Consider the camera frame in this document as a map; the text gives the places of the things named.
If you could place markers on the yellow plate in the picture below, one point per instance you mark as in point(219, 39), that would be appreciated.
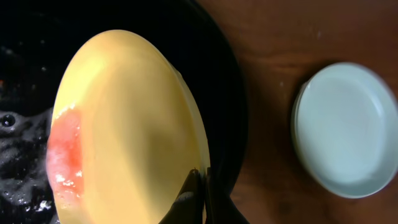
point(125, 133)

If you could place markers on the black round tray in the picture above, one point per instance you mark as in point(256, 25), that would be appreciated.
point(38, 41)

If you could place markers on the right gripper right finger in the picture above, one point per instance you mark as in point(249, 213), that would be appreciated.
point(220, 209)

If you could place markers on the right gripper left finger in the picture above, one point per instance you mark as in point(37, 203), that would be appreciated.
point(188, 206)

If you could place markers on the mint green plate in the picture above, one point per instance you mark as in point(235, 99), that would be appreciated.
point(347, 125)
point(294, 125)

